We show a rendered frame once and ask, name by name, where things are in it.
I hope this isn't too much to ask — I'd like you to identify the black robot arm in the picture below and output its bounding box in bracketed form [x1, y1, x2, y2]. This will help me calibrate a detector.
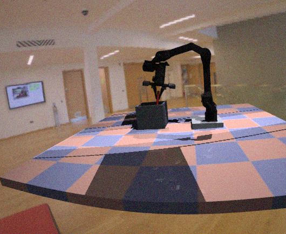
[142, 42, 217, 122]

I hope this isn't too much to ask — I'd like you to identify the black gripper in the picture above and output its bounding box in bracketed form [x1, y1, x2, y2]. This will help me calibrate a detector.
[142, 72, 175, 99]

